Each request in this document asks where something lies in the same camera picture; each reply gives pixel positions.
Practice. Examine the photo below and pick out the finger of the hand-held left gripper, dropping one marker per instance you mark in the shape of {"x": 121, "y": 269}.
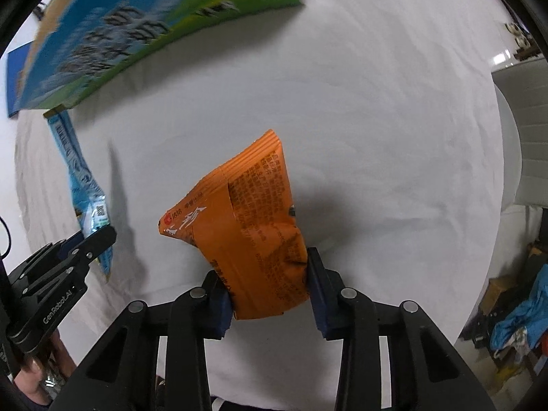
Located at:
{"x": 70, "y": 243}
{"x": 100, "y": 239}

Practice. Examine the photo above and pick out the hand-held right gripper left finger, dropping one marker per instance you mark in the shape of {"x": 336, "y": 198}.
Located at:
{"x": 222, "y": 317}

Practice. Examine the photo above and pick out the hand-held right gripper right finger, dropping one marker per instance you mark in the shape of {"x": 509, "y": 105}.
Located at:
{"x": 319, "y": 308}

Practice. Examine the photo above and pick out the blue snack packet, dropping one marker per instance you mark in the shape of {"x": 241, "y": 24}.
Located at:
{"x": 81, "y": 180}

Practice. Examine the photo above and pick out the orange snack packet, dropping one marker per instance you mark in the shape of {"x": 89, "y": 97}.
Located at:
{"x": 252, "y": 231}

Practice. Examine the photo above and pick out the printed cardboard box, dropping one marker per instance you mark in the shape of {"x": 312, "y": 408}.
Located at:
{"x": 128, "y": 21}

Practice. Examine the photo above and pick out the person's left hand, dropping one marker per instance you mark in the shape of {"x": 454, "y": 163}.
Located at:
{"x": 25, "y": 379}

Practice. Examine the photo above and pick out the small brown carton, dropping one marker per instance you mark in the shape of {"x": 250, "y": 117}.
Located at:
{"x": 498, "y": 293}

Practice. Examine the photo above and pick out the grey tablecloth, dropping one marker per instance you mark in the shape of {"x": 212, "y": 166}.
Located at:
{"x": 385, "y": 137}

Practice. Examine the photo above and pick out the blue jacket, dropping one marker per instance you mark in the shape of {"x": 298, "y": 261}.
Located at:
{"x": 513, "y": 321}

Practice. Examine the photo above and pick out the white shoe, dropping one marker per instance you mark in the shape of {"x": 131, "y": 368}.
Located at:
{"x": 525, "y": 40}
{"x": 512, "y": 28}

